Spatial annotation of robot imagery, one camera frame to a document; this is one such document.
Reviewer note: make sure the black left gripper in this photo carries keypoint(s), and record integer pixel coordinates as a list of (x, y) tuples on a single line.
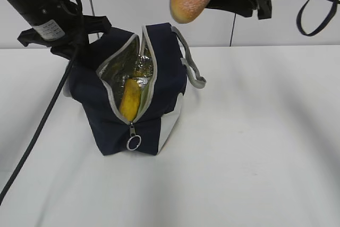
[(63, 29)]

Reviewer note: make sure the navy insulated lunch bag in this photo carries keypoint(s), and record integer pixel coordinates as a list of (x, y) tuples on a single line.
[(162, 51)]

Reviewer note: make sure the yellow banana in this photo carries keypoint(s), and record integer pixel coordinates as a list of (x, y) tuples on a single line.
[(130, 101)]

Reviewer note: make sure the green lid glass container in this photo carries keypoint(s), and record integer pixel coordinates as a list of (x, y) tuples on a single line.
[(145, 99)]

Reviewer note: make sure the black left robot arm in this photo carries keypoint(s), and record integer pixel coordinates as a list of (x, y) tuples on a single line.
[(24, 7)]

